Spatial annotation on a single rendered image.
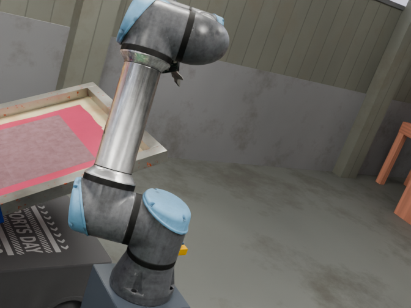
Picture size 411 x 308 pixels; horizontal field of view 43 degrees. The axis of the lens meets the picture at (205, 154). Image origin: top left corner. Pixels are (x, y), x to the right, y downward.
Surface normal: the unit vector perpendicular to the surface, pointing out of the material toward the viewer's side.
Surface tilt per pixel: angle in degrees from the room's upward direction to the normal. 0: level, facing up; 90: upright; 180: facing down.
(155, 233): 86
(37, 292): 92
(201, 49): 97
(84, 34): 90
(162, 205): 8
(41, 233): 0
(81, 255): 0
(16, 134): 22
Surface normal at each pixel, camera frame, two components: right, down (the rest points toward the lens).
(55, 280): 0.46, 0.51
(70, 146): -0.01, -0.85
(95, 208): 0.13, -0.04
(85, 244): 0.31, -0.89
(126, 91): -0.22, -0.09
